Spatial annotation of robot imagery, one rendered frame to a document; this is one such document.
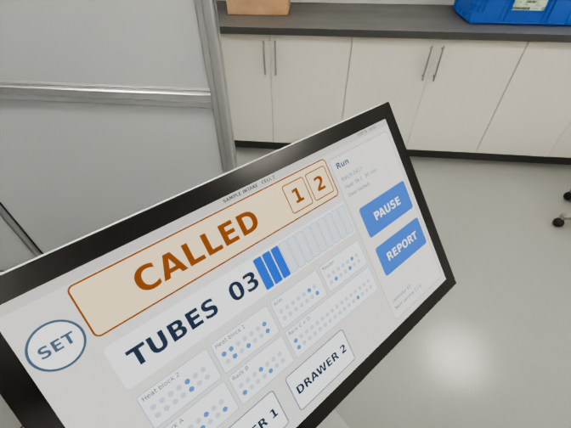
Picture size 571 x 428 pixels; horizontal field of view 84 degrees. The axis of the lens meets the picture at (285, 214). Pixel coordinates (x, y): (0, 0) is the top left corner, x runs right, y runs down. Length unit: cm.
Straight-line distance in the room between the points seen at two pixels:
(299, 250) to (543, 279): 187
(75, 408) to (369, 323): 33
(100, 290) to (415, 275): 40
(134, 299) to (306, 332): 19
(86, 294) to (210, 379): 14
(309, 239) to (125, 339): 21
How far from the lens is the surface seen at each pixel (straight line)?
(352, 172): 43
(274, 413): 41
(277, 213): 36
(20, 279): 33
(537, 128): 283
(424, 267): 53
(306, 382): 42
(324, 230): 40
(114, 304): 33
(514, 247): 225
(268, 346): 38
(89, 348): 34
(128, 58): 101
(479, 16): 249
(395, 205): 48
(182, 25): 92
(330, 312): 41
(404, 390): 154
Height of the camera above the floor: 140
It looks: 44 degrees down
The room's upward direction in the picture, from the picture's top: straight up
